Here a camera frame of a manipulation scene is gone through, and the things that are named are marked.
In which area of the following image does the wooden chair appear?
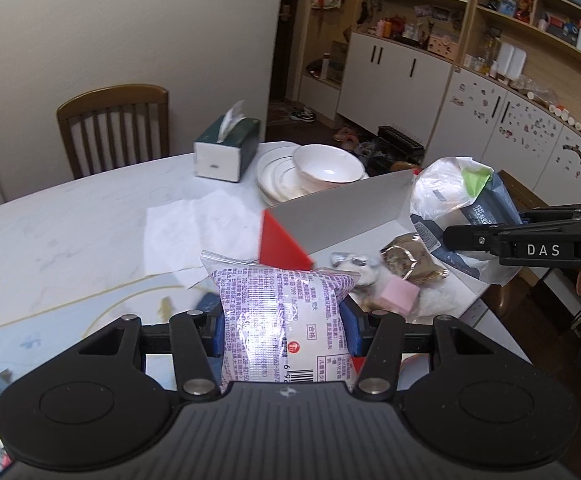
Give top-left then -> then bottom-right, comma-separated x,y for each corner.
56,84 -> 170,181

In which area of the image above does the white paper towel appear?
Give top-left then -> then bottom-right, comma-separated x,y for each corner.
145,190 -> 266,288

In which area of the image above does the purple printed snack packet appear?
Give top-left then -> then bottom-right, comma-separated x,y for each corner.
200,250 -> 361,393

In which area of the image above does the wooden wall shelf unit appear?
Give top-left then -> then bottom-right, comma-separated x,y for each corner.
463,0 -> 581,91

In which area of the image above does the gold foil wrapper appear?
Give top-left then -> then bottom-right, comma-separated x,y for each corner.
380,233 -> 451,283

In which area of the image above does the pair of pink slippers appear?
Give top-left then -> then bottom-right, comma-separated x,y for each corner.
333,127 -> 363,150

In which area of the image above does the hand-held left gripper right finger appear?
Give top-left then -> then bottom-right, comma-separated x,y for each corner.
340,300 -> 518,400

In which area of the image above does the white plush keychain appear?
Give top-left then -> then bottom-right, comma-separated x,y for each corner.
330,251 -> 386,288

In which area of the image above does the black rack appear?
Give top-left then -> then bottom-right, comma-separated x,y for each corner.
377,125 -> 425,161

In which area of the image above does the white bowl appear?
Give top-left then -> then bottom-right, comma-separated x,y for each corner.
291,144 -> 365,192

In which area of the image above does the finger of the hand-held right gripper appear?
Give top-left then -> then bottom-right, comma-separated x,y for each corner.
443,224 -> 521,257

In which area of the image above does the white wipes pack navy label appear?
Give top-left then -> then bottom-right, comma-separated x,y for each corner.
410,156 -> 526,286

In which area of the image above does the stack of white plates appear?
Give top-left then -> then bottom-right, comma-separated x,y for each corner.
255,141 -> 371,208

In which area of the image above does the white two-door cabinet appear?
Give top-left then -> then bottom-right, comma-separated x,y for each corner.
337,32 -> 453,146

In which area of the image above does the pink cube block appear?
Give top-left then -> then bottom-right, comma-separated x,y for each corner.
373,276 -> 420,313

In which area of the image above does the white cabinet with stickers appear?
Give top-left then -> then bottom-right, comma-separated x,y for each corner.
423,65 -> 581,201

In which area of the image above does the red cardboard box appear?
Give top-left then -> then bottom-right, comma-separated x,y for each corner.
259,169 -> 493,366

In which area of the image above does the green white tissue box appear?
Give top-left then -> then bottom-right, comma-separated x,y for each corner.
193,101 -> 261,183

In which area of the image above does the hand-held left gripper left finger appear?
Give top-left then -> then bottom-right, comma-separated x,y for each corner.
73,305 -> 224,402

